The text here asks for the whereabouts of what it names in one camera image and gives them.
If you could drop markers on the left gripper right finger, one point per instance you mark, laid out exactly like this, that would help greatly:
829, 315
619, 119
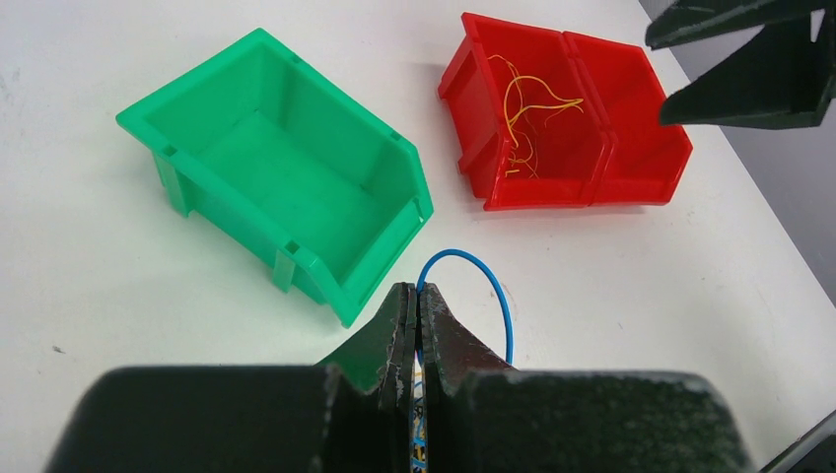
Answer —
453, 359

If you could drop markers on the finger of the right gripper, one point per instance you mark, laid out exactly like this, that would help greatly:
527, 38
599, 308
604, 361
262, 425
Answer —
780, 79
687, 21

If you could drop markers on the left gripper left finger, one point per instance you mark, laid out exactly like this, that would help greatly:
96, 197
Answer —
369, 410

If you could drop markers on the red double plastic bin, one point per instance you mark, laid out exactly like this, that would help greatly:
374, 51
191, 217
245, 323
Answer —
549, 119

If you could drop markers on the green plastic bin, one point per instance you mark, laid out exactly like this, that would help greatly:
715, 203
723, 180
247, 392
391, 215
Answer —
272, 153

